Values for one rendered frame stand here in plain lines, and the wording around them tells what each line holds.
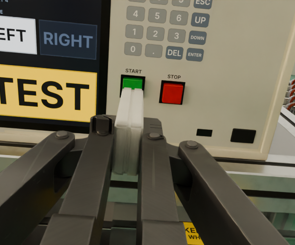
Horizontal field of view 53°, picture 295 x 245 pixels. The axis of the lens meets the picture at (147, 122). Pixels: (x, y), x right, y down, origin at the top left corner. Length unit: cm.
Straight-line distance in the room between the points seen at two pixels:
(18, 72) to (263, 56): 22
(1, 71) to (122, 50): 11
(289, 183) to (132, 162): 20
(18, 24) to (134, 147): 17
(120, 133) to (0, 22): 18
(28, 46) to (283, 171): 27
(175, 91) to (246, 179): 11
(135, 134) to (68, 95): 15
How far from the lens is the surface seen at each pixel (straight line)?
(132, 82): 27
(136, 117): 16
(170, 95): 28
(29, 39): 29
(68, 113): 30
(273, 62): 30
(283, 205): 34
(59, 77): 29
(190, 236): 29
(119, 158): 16
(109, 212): 51
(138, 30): 27
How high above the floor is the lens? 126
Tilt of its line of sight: 22 degrees down
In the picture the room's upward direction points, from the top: 6 degrees clockwise
